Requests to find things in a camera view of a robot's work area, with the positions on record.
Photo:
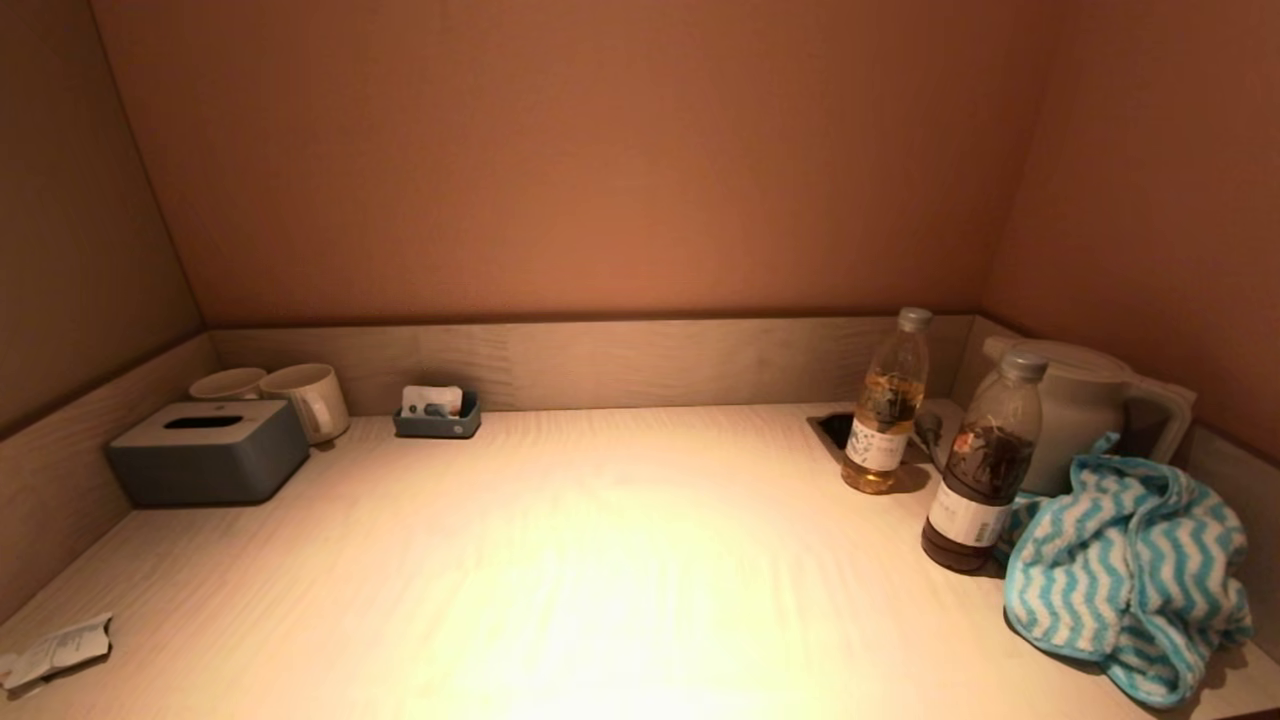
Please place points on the bottle with dark tea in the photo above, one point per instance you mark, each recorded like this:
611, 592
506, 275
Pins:
975, 500

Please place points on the white sachets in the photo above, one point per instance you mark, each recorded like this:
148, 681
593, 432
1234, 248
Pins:
422, 398

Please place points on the small grey tray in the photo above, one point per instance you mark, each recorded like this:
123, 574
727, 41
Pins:
435, 429

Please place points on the blue white striped towel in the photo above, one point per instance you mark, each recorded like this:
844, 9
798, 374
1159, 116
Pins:
1120, 580

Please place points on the grey kettle power plug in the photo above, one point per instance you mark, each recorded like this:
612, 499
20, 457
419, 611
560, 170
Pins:
930, 428

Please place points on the bottle with light tea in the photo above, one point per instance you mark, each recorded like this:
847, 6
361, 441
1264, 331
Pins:
885, 440

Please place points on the grey tissue box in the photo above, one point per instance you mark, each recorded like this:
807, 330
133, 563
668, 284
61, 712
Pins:
200, 460

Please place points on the white ceramic mug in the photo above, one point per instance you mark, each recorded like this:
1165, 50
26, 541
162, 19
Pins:
225, 385
300, 390

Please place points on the crumpled white paper packet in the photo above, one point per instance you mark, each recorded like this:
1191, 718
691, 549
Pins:
55, 650

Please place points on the white electric kettle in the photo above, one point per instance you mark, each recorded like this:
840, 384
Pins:
1085, 400

